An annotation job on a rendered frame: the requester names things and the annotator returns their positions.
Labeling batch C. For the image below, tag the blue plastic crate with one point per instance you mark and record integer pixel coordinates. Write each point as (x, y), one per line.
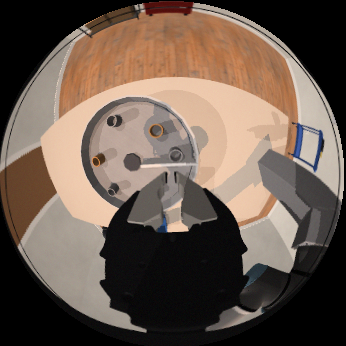
(163, 227)

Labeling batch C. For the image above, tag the grey metal sleeve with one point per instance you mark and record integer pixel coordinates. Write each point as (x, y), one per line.
(175, 159)
(110, 118)
(113, 189)

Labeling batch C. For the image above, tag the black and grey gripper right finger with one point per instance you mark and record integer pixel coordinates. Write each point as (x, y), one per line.
(200, 206)

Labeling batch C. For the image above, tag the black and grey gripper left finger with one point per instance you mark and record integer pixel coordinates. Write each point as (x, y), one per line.
(141, 209)

